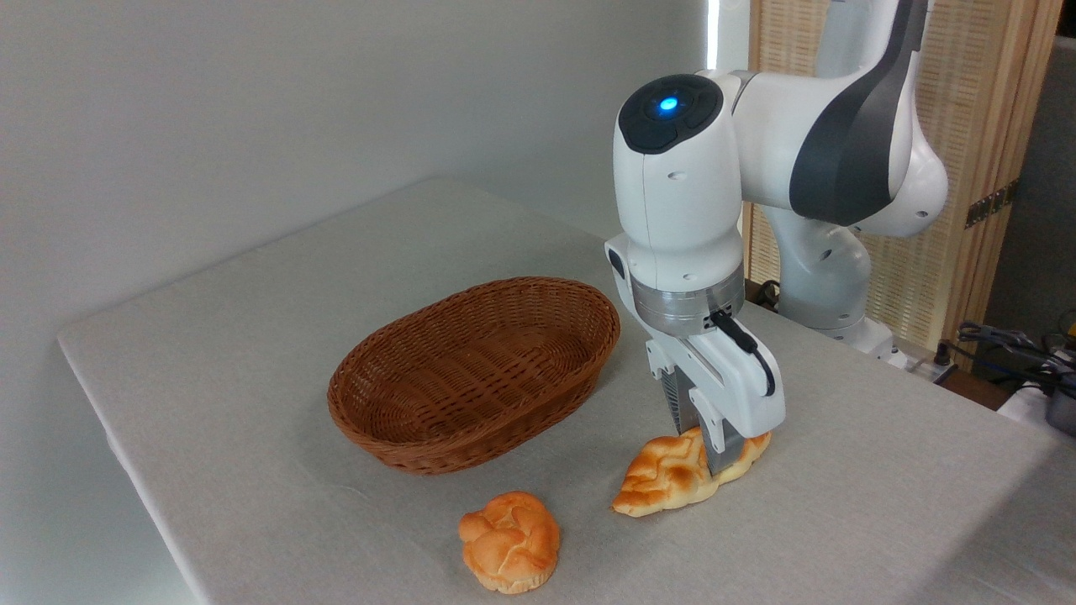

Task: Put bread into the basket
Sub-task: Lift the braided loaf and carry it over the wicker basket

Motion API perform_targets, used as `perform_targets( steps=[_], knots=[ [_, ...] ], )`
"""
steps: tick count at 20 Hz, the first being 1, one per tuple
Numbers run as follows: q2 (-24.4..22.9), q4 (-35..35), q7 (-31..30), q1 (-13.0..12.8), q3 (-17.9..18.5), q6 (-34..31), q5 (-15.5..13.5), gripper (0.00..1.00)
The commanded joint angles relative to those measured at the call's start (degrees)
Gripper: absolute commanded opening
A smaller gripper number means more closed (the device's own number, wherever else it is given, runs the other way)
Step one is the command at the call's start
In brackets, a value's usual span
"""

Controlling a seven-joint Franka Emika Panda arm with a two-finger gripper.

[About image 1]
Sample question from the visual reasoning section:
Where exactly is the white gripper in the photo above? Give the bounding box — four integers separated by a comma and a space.
645, 316, 788, 478

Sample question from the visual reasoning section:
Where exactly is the long braided bread loaf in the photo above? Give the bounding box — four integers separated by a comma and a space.
610, 425, 773, 518

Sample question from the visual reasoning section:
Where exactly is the round knotted bread roll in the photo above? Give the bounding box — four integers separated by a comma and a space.
458, 491, 562, 596

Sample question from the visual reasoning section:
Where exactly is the brown oval wicker basket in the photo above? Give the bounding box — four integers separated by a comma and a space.
327, 276, 622, 477

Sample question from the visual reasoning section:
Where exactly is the grey tablecloth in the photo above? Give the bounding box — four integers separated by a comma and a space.
56, 176, 1076, 605

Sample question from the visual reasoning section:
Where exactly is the white power strip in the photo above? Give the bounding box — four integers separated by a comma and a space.
889, 346, 957, 386

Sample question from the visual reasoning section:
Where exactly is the grey device housing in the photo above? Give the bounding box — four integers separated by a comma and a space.
1045, 388, 1076, 439

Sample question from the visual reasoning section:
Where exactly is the dark metal screen hinge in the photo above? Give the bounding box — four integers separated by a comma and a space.
964, 177, 1021, 230

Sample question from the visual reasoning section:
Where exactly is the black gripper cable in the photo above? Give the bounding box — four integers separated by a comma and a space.
709, 310, 777, 398

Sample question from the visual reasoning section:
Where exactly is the bundle of dark cables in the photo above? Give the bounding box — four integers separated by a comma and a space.
935, 309, 1076, 397

